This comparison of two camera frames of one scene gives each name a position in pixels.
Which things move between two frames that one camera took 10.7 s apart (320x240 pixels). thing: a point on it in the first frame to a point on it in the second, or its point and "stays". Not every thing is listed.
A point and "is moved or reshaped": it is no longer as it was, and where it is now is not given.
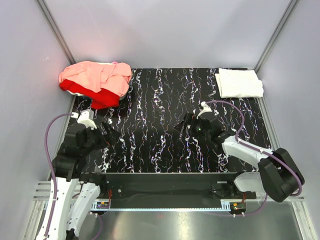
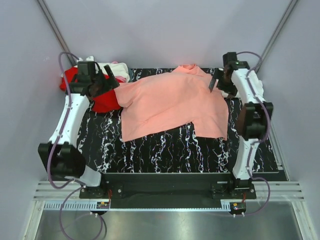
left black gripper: [112, 135] to [111, 78]
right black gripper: [189, 119] to [231, 89]
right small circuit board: [240, 205] stays
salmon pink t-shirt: [113, 77] is moved or reshaped
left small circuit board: [104, 205] stays
